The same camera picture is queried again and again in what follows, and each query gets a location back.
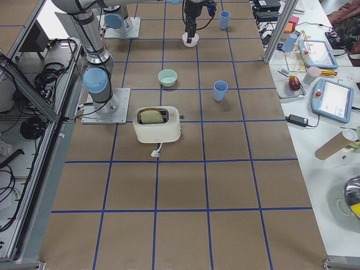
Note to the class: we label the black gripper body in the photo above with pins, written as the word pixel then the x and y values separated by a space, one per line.
pixel 193 9

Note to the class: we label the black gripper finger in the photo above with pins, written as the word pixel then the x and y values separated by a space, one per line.
pixel 190 26

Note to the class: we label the blue cup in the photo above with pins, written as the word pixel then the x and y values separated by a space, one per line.
pixel 220 88
pixel 224 19
pixel 289 43

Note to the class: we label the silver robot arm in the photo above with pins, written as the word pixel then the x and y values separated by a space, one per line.
pixel 113 13
pixel 97 78

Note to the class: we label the pink bowl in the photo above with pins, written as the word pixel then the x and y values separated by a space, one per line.
pixel 190 42

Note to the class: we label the mint green bowl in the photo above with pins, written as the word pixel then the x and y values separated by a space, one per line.
pixel 167 77

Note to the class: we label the orange sticky note block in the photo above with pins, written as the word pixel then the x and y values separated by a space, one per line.
pixel 291 25

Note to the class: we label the blue cup on side table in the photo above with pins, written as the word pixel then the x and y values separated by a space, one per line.
pixel 289 43

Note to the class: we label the toast slice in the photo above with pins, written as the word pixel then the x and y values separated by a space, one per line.
pixel 151 117

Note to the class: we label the small remote control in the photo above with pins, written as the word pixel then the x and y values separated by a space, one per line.
pixel 284 71

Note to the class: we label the white toaster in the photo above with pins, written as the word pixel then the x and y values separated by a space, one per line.
pixel 168 131

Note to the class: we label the silver metal tray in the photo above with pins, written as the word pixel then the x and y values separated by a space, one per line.
pixel 285 93

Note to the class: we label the red apple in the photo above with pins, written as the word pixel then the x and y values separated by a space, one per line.
pixel 294 83

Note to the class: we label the far teach pendant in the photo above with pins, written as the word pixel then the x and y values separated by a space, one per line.
pixel 317 53

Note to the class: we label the teach pendant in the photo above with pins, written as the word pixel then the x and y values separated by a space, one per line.
pixel 332 100
pixel 317 53

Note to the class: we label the white cup pink lid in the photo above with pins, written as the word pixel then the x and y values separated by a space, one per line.
pixel 312 73

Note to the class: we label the white toaster power plug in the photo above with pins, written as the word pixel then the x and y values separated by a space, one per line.
pixel 156 153

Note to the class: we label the black power adapter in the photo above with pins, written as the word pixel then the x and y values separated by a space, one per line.
pixel 297 120

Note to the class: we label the gold cylinder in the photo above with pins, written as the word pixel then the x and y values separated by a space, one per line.
pixel 328 73

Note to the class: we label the near teach pendant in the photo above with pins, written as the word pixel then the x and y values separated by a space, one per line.
pixel 332 100

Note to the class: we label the cardboard tube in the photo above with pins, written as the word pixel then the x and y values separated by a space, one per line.
pixel 338 142

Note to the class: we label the steel mixing bowl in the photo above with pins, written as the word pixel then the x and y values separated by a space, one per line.
pixel 351 195

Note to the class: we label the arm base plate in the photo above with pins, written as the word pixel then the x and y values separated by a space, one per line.
pixel 132 28
pixel 115 111

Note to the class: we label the aluminium frame post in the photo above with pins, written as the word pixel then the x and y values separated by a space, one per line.
pixel 279 29

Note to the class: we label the gold wire rack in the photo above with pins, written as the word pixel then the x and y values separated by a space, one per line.
pixel 294 60

